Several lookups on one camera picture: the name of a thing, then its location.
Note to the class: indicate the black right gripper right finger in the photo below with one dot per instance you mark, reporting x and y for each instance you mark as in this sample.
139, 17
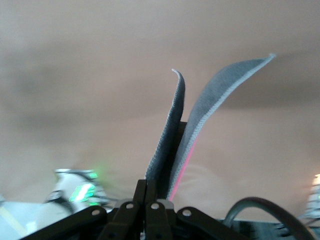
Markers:
160, 220

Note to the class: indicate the pink and grey towel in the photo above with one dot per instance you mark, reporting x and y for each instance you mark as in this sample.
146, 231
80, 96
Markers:
210, 100

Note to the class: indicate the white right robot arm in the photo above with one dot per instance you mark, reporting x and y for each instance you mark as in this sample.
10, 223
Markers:
315, 197

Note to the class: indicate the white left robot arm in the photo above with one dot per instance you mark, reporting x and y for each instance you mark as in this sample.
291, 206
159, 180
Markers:
62, 185

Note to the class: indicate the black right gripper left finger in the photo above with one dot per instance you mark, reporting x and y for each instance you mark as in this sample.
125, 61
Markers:
125, 220

